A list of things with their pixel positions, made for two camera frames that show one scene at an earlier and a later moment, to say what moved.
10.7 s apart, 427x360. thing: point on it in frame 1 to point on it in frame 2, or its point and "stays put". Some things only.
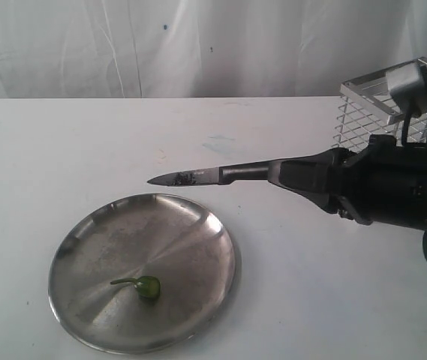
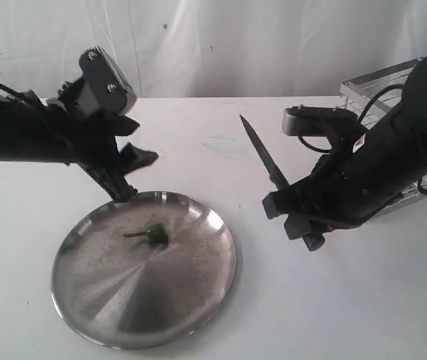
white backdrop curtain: [198, 49] stays put
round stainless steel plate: [181, 244] stays put
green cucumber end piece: [148, 286] to [155, 232]
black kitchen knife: [263, 171] to [277, 176]
